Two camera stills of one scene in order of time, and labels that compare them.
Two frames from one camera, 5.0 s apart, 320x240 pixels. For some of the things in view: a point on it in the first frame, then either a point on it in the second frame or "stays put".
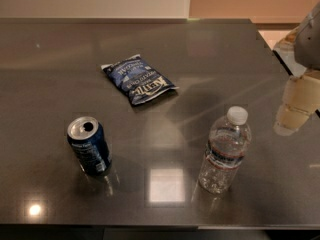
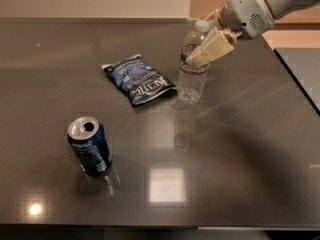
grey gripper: x=309 y=42 -> x=245 y=12
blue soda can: x=88 y=141 stays put
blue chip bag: x=136 y=80 stays put
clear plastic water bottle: x=229 y=140 -> x=192 y=80
